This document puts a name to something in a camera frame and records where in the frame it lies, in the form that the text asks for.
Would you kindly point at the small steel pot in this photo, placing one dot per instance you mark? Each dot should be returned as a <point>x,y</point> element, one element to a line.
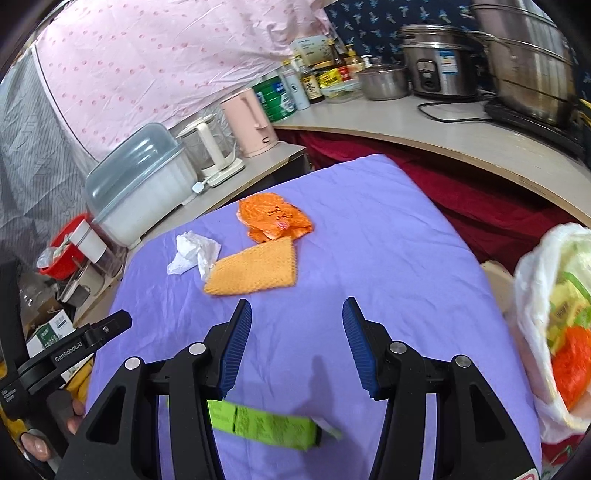
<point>381,83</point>

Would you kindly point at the light green packet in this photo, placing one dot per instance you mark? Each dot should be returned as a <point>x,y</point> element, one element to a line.
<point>263,424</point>

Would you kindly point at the beige cardboard box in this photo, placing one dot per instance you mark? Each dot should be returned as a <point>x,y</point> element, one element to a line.
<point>498,281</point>

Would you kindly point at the grey patterned curtain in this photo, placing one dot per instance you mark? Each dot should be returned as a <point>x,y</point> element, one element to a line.
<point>37,161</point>

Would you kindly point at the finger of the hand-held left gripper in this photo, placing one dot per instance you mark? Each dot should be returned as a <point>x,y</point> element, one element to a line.
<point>111,328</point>

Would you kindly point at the small green white box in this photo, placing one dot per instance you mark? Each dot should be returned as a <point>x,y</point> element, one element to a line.
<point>51,332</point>

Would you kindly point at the yellow cloth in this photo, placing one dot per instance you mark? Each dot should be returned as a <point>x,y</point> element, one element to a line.
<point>78,383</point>

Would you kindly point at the white green carton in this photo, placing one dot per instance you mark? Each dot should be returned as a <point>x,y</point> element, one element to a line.
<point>311,48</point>

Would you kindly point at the clear canister white lid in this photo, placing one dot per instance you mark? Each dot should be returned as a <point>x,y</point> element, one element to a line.
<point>92,244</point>

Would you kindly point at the red-orange plastic bag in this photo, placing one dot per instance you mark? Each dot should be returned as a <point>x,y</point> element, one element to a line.
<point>572,369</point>

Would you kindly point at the white slim bottle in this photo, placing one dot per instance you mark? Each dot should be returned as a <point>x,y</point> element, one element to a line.
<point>295,90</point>

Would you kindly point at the purple tablecloth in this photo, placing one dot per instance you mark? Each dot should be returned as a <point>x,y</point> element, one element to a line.
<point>369,230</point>

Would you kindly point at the navy printed cloth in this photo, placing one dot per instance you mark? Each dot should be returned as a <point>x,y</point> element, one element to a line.
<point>369,23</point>

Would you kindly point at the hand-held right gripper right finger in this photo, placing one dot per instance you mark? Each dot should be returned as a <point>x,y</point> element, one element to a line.
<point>360,350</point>

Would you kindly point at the dark bottle red label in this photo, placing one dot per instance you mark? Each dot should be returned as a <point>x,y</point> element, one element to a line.
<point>333,55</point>

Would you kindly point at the person's left hand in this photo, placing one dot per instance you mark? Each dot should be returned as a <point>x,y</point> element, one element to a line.
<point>37,444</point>

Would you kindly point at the red cloth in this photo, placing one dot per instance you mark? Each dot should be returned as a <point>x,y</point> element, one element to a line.
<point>485,207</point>

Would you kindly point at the yellow seasoning packet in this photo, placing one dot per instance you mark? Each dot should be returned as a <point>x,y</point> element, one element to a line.
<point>330,77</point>

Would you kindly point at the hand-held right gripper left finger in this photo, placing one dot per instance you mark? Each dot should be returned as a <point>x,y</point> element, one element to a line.
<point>235,346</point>

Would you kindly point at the orange snack wrapper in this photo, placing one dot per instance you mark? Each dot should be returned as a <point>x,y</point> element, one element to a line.
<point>272,217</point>

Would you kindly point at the large steel steamer pot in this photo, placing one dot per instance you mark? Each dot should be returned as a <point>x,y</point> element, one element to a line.
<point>526,60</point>

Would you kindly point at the dark sauce bottle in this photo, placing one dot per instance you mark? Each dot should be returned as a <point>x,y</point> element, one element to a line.
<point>313,87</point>

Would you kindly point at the black induction cooker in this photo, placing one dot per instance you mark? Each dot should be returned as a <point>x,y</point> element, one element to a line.
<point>531,127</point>

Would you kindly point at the clear food container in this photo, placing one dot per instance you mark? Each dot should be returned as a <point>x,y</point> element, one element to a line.
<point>341,92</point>

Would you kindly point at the red plastic basin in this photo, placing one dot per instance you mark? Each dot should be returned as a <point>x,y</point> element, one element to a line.
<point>64,235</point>

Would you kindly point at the orange woven cloth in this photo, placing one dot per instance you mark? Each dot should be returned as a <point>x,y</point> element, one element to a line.
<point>254,272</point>

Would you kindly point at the green tin can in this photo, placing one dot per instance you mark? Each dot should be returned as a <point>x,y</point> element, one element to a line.
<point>274,99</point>

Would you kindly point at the white glass electric kettle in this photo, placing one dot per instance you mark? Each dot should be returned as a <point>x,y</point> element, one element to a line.
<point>207,143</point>

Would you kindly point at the yellow-green snack packet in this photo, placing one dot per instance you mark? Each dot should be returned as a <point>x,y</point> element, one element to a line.
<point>565,314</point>

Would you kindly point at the white storage box grey lid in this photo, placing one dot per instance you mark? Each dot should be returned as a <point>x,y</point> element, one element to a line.
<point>138,194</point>

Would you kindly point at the pink electric kettle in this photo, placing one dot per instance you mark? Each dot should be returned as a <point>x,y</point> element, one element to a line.
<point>247,120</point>

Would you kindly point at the brown sauce bottle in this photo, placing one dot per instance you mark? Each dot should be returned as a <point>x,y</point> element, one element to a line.
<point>354,62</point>

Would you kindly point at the pink dotted sheet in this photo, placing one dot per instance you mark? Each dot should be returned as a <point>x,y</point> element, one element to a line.
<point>138,55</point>

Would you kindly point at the white plastic bin bag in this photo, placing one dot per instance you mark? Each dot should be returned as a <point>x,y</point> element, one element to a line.
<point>531,286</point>

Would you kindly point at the steel rice cooker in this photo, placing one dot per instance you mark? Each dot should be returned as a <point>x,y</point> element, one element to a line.
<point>438,64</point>

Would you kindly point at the white tissue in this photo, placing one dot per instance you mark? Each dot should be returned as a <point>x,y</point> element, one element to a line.
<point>189,247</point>

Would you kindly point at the white power plug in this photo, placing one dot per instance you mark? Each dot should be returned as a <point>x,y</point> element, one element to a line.
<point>199,187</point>

